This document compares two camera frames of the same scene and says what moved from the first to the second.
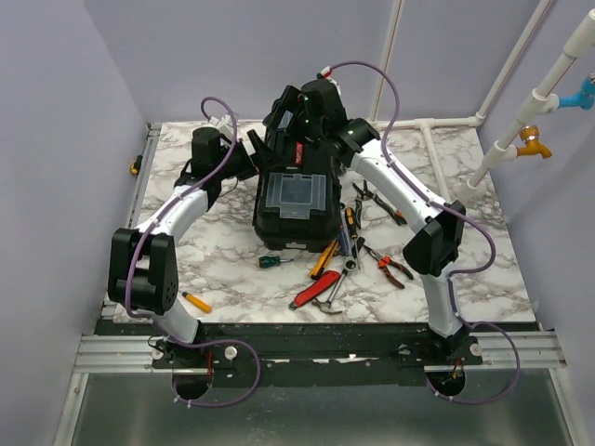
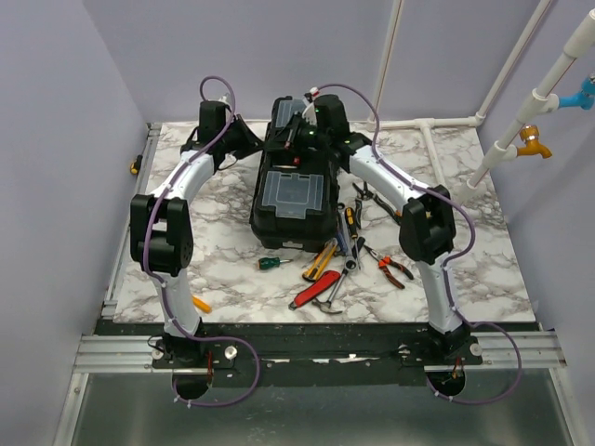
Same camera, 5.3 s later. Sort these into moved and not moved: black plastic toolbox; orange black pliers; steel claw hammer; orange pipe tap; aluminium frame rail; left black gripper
Moved: black plastic toolbox; left black gripper
Not moved: orange black pliers; steel claw hammer; orange pipe tap; aluminium frame rail
